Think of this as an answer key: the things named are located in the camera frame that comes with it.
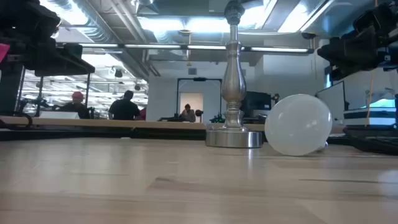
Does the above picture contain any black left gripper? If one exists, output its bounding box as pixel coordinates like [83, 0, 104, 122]
[24, 42, 96, 77]

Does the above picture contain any white board panel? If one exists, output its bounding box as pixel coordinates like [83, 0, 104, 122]
[315, 80, 346, 126]

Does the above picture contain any black looped cable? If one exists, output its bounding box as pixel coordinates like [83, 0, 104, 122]
[0, 111, 34, 130]

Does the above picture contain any black computer monitor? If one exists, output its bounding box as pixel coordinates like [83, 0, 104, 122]
[242, 91, 273, 118]

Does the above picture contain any black background frame rig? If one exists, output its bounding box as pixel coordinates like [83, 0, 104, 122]
[176, 77, 223, 123]
[36, 73, 91, 116]

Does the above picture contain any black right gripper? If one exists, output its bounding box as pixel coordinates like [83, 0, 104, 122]
[317, 26, 379, 80]

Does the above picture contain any silver metal lamp base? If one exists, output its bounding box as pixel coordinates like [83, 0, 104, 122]
[205, 0, 264, 149]

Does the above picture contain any white striped box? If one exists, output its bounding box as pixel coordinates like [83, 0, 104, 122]
[343, 99, 397, 127]

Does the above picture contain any white globe lightbulb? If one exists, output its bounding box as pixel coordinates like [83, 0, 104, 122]
[264, 93, 333, 157]

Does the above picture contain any yellow cable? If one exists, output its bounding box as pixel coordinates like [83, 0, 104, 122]
[366, 70, 375, 119]

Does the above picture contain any pink tag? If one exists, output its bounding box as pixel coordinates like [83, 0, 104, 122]
[0, 42, 11, 63]

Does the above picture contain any light wooden desk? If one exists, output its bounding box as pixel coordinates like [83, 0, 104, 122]
[0, 115, 345, 134]

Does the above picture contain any black aluminium table frame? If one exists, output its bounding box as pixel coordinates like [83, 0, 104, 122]
[0, 127, 346, 146]

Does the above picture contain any long ceiling light strip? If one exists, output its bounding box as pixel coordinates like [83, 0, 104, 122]
[77, 42, 315, 54]

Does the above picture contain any black flat panel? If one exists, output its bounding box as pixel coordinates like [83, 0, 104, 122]
[0, 62, 25, 116]

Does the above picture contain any person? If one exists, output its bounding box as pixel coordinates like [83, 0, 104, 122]
[108, 90, 141, 121]
[180, 103, 197, 123]
[58, 91, 91, 119]

